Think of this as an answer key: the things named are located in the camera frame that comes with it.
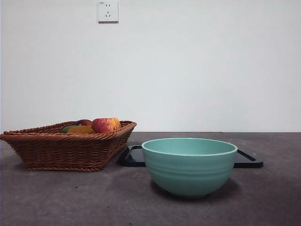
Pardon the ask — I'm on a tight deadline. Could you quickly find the teal ribbed bowl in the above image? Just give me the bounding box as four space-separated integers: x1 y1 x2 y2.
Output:
141 137 238 200

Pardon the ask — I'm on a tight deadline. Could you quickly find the orange brown kiwi fruit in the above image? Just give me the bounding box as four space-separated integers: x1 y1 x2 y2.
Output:
67 126 95 135

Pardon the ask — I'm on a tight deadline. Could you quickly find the red yellow apple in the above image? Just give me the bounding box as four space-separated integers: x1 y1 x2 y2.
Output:
91 117 122 134

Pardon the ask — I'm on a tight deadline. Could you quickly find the black rectangular tray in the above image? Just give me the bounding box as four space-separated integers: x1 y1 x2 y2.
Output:
117 145 264 169

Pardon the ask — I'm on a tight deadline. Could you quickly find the dark red round fruit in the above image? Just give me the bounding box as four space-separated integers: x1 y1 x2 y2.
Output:
72 119 93 127

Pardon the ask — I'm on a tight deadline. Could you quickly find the green oval fruit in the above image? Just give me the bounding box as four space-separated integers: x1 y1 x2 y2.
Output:
60 125 78 134

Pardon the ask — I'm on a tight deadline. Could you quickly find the brown wicker basket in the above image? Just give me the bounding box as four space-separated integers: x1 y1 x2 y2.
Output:
0 120 137 172

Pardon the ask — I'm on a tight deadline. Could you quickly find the white wall power socket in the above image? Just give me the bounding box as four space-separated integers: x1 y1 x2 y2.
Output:
98 1 119 24

